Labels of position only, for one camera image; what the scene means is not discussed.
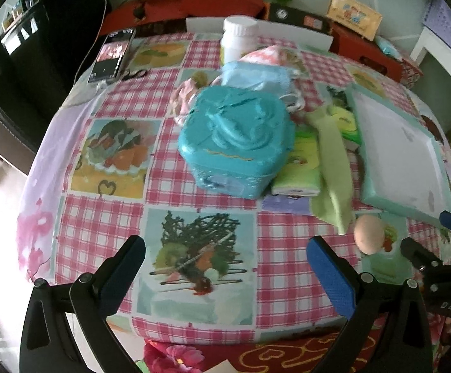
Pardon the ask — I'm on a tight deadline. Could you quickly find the light green cloth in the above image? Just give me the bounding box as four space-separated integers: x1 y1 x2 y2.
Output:
306 106 353 235

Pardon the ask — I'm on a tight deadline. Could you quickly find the green tissue pack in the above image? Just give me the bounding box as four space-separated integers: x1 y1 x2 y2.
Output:
327 105 362 152
271 130 321 197

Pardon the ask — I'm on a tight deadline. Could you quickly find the pale pink fabric piece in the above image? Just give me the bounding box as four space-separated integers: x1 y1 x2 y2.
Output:
169 71 209 126

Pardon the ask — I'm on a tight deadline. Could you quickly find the blue face mask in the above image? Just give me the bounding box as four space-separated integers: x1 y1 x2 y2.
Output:
213 61 305 113

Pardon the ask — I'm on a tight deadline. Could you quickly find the pink white knitted cloth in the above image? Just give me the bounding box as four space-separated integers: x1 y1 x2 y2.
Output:
241 45 305 72

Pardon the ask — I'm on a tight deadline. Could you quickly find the beige egg-shaped sponge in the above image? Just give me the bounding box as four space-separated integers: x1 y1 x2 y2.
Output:
353 215 385 255

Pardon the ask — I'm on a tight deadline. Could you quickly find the white tray with teal rim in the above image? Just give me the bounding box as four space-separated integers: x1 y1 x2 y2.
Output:
345 83 451 227

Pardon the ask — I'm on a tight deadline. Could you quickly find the purple tissue pack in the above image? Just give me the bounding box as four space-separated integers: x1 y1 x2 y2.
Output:
262 195 313 216

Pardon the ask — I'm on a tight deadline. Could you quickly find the red patterned gift box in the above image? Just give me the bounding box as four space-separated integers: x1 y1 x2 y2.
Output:
400 56 423 89

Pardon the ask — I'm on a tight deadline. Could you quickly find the white shelf unit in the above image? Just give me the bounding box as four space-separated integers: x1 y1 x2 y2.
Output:
410 26 451 77

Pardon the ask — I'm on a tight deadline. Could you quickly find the pale blue wipes pack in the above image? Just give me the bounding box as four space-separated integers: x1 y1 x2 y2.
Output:
375 35 403 62

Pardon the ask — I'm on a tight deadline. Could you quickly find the teal plastic lidded box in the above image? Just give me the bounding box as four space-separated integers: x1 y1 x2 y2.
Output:
178 86 294 200

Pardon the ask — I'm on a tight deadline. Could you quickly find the red cardboard box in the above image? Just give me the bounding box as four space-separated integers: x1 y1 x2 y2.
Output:
330 22 403 83

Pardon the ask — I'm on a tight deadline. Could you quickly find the lavender perforated basket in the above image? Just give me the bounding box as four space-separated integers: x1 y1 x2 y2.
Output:
423 0 451 49

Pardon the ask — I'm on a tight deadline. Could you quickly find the black smartphone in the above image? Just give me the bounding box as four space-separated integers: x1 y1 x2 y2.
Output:
87 28 135 83

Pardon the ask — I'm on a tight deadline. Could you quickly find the white foam board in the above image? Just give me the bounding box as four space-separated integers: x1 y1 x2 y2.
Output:
186 17 333 51

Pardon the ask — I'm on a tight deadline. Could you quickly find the black rectangular box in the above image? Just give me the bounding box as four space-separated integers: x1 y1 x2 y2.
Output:
266 2 331 35

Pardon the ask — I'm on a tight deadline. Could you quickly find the white pill bottle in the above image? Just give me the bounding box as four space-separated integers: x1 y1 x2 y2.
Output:
220 15 258 66

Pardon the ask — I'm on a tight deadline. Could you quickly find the black hair tie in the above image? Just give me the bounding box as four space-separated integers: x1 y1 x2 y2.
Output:
121 68 150 83

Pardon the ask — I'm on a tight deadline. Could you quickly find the beige carton with handle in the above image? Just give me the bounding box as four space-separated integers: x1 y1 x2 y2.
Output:
326 0 382 41

